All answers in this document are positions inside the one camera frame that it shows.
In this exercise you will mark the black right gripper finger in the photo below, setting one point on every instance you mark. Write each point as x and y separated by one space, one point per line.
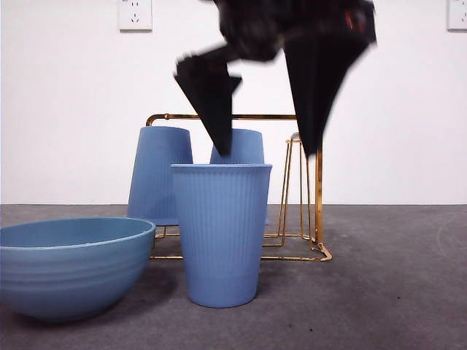
211 95
313 87

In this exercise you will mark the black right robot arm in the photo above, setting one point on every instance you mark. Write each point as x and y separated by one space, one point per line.
292 18

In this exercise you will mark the blue ceramic bowl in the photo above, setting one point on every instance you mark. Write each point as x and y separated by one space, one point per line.
73 270

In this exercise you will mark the blue ribbed cup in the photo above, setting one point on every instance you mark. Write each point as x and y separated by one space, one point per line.
153 175
219 237
248 149

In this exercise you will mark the white wall socket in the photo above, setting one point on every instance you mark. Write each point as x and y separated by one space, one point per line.
135 16
458 14

